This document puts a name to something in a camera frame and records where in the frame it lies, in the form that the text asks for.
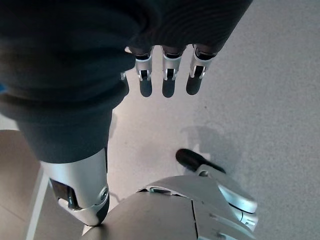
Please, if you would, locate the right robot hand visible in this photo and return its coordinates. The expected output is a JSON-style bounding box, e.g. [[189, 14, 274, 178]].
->
[[0, 0, 254, 227]]

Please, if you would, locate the dark robot foot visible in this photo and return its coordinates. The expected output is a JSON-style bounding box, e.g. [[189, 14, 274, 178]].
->
[[175, 148, 227, 175]]

